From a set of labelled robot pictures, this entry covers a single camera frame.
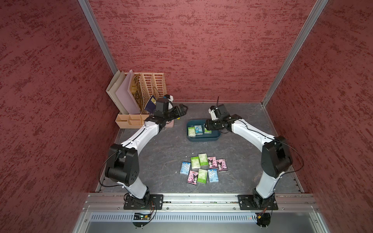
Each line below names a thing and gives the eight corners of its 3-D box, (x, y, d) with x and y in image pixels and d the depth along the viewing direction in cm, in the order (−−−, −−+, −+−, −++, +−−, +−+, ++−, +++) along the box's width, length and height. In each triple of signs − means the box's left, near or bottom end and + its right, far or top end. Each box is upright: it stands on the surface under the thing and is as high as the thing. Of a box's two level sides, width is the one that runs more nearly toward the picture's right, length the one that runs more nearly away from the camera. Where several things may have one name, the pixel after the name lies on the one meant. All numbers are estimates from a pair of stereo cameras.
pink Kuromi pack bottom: (186, 183, 82) (186, 181, 80) (189, 171, 86) (189, 169, 84) (196, 185, 81) (196, 184, 79) (198, 173, 85) (198, 171, 83)
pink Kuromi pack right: (218, 171, 86) (219, 169, 84) (216, 160, 90) (217, 158, 89) (226, 170, 86) (227, 169, 85) (224, 159, 91) (225, 158, 89)
